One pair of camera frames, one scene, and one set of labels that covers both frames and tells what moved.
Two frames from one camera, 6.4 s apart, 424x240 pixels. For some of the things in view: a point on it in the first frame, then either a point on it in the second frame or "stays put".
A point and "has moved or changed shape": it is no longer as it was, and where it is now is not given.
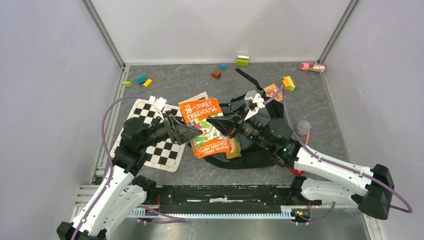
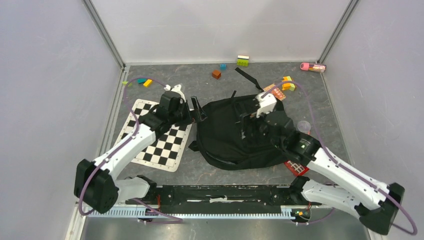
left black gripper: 182,132 to 192,116
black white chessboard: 163,155 stays put
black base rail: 222,195 stays put
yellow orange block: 147,83 stays put
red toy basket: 295,171 stays put
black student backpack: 250,115 has moved or changed shape
